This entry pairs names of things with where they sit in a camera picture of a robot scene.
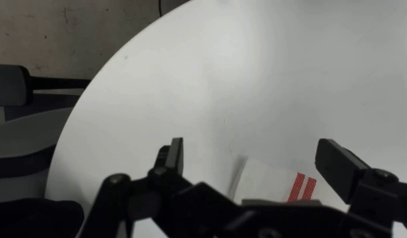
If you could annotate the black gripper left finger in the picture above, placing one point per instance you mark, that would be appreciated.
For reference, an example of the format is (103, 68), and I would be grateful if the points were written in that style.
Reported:
(174, 156)

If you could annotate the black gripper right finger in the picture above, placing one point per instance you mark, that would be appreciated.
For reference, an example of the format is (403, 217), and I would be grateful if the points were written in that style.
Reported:
(343, 169)

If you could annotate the white towel with red stripes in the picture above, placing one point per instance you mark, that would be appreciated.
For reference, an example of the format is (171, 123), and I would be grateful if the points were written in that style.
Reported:
(269, 185)

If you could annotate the grey mesh office chair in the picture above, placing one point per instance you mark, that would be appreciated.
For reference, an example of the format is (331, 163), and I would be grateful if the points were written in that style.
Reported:
(21, 136)

